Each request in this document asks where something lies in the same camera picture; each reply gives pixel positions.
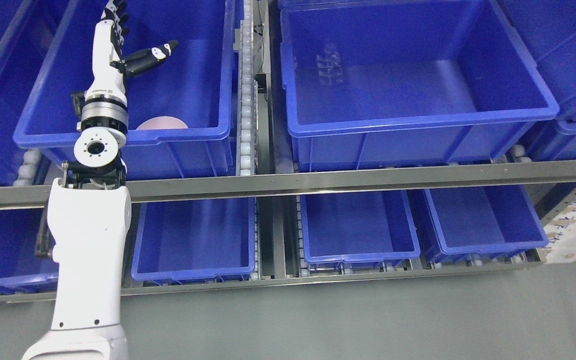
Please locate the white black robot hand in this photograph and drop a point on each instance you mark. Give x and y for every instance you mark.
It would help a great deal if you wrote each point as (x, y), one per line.
(110, 66)

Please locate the pink bowl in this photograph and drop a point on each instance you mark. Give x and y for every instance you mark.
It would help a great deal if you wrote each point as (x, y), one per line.
(162, 123)

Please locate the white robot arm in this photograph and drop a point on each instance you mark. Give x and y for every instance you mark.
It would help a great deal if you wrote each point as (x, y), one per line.
(88, 213)

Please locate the metal shelf rack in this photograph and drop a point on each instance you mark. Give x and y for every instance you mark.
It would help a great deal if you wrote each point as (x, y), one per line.
(277, 250)

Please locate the blue bin lower middle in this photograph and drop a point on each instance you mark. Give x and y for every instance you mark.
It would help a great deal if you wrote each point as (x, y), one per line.
(365, 230)

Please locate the blue bin upper left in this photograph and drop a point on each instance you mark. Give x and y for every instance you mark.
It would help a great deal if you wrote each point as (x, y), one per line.
(197, 85)

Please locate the blue bin far left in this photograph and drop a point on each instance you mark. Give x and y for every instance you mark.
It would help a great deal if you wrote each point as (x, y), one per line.
(27, 29)

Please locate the blue bin lower middle-left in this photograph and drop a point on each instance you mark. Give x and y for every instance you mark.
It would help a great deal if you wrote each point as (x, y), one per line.
(195, 241)

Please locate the blue bin lower far-left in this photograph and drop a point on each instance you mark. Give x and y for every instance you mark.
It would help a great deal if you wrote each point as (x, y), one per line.
(20, 270)

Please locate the blue bin upper right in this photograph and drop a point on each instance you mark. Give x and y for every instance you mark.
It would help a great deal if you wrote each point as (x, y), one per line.
(371, 84)

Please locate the blue bin lower right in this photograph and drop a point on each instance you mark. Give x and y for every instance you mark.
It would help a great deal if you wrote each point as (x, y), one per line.
(485, 222)

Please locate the blue bin far right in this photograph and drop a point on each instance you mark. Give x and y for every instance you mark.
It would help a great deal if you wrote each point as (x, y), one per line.
(548, 30)

